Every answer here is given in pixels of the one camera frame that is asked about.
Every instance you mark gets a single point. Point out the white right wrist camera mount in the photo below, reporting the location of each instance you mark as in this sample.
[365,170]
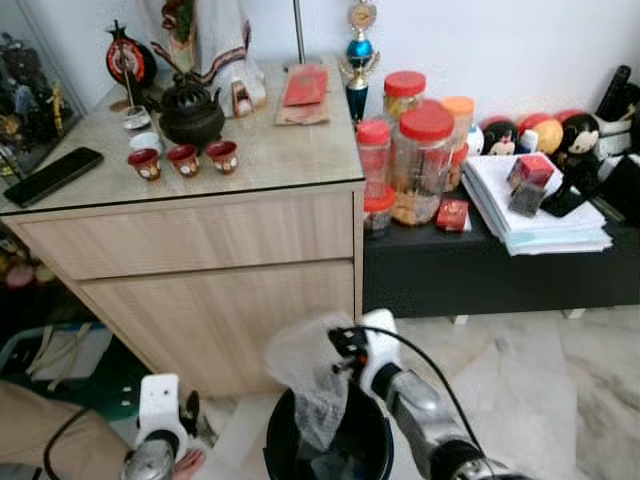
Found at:
[380,345]

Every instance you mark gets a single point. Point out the glass display cabinet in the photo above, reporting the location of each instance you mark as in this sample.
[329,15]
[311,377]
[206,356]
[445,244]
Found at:
[30,100]

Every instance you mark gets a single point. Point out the thin metal pole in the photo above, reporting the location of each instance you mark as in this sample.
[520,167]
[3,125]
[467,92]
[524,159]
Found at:
[299,30]

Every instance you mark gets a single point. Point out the tall red lid jar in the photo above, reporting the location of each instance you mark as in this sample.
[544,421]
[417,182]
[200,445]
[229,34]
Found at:
[403,85]

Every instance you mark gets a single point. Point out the white paper stack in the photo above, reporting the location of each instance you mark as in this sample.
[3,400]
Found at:
[530,230]

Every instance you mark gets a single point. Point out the light wood cabinet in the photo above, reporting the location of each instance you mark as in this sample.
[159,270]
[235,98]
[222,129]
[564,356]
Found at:
[200,270]

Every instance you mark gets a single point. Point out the beige trousered person leg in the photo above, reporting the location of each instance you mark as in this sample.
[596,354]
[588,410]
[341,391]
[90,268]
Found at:
[50,435]

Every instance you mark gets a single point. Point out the bare person foot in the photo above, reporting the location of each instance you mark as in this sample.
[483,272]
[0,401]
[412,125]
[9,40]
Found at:
[188,465]

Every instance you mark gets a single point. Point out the orange plush toy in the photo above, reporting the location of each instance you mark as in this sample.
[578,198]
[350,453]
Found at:
[542,132]

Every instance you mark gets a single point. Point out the black box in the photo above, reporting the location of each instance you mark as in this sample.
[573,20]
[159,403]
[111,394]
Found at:
[622,188]

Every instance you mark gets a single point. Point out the black round rubbish bin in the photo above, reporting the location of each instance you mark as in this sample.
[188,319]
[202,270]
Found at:
[370,445]

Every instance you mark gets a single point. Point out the small red cup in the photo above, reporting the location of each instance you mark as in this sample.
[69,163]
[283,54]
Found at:
[144,163]
[183,159]
[222,156]

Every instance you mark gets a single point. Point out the black mouse plush toy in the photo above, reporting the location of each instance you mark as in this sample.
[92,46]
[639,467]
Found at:
[578,135]

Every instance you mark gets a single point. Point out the red topped cube box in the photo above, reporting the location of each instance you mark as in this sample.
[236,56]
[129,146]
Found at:
[530,180]

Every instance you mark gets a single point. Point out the small white cup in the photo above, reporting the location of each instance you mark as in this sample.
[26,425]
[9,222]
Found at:
[136,118]
[145,141]

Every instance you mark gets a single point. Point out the round red black plaque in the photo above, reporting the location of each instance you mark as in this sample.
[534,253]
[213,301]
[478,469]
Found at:
[130,60]

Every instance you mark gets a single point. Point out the slim red lid jar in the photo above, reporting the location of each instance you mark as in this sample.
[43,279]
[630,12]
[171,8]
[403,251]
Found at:
[373,155]

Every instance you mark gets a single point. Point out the white tissue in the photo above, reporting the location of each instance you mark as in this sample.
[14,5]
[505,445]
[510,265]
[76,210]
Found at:
[305,370]

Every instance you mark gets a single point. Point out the orange lid jar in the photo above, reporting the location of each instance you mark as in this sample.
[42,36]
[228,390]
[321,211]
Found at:
[461,115]

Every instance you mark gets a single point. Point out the white robed statue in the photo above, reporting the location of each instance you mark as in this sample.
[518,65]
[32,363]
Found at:
[225,50]

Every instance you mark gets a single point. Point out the black smartphone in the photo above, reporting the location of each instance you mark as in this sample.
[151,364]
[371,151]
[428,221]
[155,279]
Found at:
[565,203]

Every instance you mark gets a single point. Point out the black low cabinet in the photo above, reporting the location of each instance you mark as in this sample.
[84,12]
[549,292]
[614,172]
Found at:
[480,275]

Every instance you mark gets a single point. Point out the white faced plush toy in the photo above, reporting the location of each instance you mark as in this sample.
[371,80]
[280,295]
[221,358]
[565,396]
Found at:
[499,138]

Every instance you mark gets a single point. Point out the small flat red box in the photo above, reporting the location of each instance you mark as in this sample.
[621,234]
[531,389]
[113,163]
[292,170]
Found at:
[453,216]

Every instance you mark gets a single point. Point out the red envelope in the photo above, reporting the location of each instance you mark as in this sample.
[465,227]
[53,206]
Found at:
[305,90]

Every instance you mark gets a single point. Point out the black incense burner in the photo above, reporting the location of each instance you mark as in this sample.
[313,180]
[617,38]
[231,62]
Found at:
[190,115]

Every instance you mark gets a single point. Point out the gold blue trophy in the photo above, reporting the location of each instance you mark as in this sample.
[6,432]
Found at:
[360,60]

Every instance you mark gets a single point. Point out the black handset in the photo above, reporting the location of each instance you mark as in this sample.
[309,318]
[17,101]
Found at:
[613,93]

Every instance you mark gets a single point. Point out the large red lid jar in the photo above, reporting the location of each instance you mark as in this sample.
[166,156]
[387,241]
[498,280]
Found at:
[422,165]

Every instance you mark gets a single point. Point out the short red lid jar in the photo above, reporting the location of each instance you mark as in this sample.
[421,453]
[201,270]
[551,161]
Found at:
[379,212]

